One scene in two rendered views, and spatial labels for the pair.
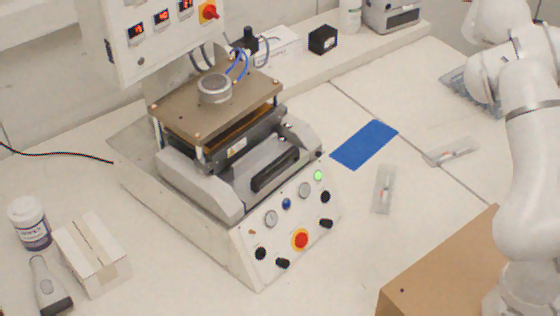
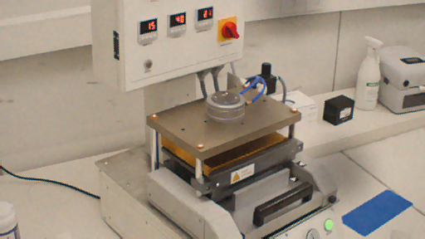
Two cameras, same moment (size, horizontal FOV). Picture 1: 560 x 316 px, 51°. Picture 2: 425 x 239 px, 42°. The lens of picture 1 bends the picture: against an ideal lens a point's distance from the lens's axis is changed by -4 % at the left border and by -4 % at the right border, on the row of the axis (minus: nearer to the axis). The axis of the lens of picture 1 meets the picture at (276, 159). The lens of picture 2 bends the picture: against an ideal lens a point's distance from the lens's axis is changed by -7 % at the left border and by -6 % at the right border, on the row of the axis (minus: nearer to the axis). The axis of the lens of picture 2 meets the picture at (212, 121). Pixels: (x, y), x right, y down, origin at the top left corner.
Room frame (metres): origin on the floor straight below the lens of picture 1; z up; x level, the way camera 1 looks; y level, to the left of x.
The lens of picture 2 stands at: (0.04, 0.03, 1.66)
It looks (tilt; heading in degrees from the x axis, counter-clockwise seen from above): 27 degrees down; 7
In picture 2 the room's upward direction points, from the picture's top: 2 degrees clockwise
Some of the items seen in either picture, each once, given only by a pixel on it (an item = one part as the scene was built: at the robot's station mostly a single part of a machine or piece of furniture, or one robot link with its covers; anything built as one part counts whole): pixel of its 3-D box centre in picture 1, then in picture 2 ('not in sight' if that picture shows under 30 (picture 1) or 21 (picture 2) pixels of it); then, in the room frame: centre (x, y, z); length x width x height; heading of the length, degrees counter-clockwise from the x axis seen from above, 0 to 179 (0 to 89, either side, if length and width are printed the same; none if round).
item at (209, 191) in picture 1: (198, 184); (191, 211); (0.97, 0.18, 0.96); 0.25 x 0.05 x 0.07; 47
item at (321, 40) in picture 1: (322, 39); (339, 109); (1.78, -0.17, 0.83); 0.09 x 0.06 x 0.07; 135
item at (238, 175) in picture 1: (233, 147); (237, 181); (1.09, 0.10, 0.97); 0.30 x 0.22 x 0.08; 47
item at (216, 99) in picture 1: (213, 94); (222, 117); (1.16, 0.15, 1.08); 0.31 x 0.24 x 0.13; 137
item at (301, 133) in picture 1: (280, 126); (292, 168); (1.17, -0.01, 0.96); 0.26 x 0.05 x 0.07; 47
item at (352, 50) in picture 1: (318, 47); (333, 119); (1.82, -0.16, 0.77); 0.84 x 0.30 x 0.04; 125
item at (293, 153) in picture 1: (275, 168); (284, 202); (1.00, 0.00, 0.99); 0.15 x 0.02 x 0.04; 137
